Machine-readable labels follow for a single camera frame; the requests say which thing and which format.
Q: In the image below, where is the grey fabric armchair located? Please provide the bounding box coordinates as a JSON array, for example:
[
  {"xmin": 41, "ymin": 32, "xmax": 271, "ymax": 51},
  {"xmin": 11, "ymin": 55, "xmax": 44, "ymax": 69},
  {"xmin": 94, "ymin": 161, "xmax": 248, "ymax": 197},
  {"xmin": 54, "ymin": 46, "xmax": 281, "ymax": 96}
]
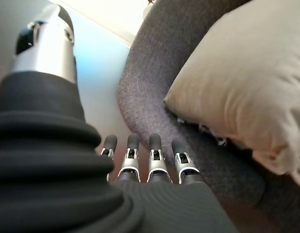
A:
[{"xmin": 117, "ymin": 0, "xmax": 300, "ymax": 220}]

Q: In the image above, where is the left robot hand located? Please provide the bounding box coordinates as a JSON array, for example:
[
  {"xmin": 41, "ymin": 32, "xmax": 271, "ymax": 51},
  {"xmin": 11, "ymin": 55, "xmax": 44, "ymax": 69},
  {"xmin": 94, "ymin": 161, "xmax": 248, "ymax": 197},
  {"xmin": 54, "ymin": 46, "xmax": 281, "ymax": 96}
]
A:
[{"xmin": 0, "ymin": 3, "xmax": 240, "ymax": 233}]

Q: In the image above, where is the white ruffled cushion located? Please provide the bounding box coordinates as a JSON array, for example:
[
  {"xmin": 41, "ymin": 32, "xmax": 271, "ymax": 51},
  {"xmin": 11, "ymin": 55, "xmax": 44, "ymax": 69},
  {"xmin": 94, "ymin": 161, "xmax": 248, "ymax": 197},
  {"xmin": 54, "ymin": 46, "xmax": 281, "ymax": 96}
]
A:
[{"xmin": 163, "ymin": 0, "xmax": 300, "ymax": 176}]

